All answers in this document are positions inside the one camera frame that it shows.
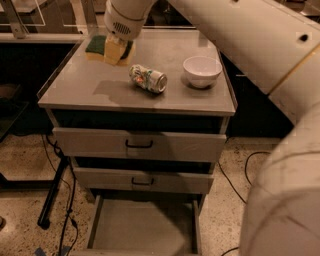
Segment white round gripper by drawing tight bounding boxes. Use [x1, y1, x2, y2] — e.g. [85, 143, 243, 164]
[104, 0, 147, 65]

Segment yellow green sponge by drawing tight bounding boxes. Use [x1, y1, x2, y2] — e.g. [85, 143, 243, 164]
[85, 35, 135, 66]

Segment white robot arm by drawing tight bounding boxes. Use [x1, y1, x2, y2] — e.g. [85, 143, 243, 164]
[168, 0, 320, 256]

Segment grey metal drawer cabinet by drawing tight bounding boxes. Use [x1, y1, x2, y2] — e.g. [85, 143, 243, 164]
[37, 27, 238, 256]

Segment top grey drawer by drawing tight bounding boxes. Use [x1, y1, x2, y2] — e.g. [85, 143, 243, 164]
[53, 127, 226, 162]

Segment middle grey drawer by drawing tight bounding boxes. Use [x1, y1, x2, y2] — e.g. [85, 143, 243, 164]
[74, 167, 213, 194]

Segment open bottom grey drawer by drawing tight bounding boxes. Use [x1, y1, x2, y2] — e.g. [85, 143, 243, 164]
[70, 195, 202, 256]

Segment crushed soda can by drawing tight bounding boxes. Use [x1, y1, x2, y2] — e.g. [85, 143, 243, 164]
[129, 64, 167, 94]

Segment white bowl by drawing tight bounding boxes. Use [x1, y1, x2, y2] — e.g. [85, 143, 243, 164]
[183, 56, 222, 88]

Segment black table leg stand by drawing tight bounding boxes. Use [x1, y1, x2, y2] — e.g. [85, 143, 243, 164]
[0, 157, 67, 230]

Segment blue tape piece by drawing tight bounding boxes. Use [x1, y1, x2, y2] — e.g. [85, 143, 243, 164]
[34, 246, 70, 256]

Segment white horizontal rail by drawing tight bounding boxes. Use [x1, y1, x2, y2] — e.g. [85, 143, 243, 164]
[0, 33, 86, 44]

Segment black cables at left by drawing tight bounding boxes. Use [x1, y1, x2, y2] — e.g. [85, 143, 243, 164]
[40, 133, 80, 256]

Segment black floor cable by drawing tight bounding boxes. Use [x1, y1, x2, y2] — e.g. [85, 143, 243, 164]
[217, 151, 272, 256]

